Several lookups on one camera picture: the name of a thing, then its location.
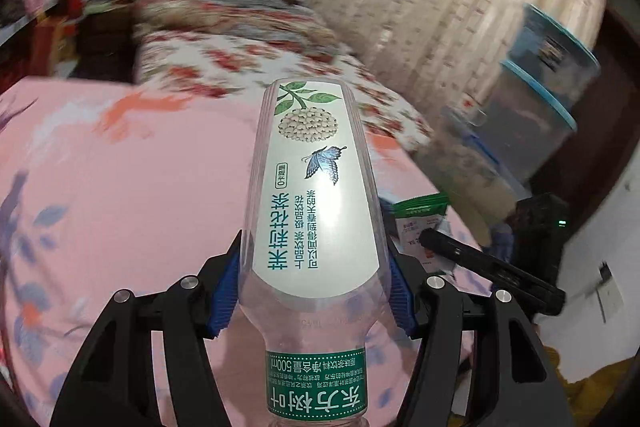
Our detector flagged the clear plastic bottle white label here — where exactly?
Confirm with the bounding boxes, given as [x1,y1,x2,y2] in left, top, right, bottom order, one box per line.
[237,78,401,427]

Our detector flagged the cluttered wooden shelf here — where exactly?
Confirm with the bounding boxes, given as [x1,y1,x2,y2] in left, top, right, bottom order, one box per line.
[0,0,106,88]

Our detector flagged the pink printed bedsheet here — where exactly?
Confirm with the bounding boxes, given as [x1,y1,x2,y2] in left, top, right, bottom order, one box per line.
[0,77,483,423]

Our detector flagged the white sachet packet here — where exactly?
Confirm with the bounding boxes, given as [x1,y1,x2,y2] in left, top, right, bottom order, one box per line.
[392,214,456,278]

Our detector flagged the red floral white quilt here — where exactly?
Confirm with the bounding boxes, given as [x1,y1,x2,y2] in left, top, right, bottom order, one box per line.
[134,27,435,152]

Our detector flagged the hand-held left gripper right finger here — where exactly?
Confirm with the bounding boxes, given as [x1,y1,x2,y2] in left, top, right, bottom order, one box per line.
[377,197,573,427]

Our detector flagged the clear storage box teal lid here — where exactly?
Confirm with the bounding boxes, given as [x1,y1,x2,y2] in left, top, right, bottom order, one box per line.
[505,4,601,82]
[482,59,578,185]

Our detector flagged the blue checked cloth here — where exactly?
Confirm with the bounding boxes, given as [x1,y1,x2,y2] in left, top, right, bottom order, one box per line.
[482,221,516,263]

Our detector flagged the yellow cloth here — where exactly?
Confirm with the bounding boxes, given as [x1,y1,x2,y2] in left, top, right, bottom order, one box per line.
[542,342,636,427]

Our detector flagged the dark brown door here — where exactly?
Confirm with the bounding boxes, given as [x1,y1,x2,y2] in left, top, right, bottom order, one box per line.
[525,12,640,208]

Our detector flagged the clear storage box blue handles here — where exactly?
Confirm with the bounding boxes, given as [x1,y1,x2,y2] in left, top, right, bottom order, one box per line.
[425,104,531,218]

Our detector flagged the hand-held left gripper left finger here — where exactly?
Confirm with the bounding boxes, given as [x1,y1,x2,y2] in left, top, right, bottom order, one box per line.
[47,229,246,427]

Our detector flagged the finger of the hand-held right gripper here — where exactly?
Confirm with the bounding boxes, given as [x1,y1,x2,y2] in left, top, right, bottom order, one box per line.
[419,228,567,308]

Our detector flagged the white wall socket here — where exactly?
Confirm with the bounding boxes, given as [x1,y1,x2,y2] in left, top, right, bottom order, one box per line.
[597,262,626,323]

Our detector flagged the green sachet packet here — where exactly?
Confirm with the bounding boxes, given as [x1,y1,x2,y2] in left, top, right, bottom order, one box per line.
[392,192,451,218]

